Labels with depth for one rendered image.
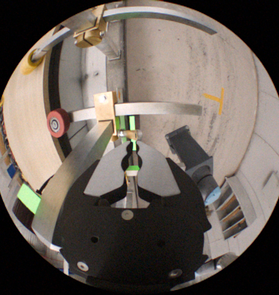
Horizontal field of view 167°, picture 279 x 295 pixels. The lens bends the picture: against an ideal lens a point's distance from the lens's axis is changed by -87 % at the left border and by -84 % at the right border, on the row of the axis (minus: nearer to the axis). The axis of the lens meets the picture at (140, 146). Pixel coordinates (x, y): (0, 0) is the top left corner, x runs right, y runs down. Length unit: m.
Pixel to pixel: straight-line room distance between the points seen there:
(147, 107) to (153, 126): 0.95
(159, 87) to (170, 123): 0.43
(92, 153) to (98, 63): 0.47
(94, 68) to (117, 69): 0.16
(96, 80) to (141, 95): 0.67
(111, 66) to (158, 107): 0.27
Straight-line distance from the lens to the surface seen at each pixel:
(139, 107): 0.26
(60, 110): 0.31
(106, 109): 0.27
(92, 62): 0.58
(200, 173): 0.84
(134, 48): 1.23
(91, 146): 0.16
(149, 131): 1.22
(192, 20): 0.27
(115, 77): 0.43
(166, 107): 0.27
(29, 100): 0.44
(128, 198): 0.68
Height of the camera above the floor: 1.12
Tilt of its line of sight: 59 degrees down
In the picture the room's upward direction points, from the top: 178 degrees clockwise
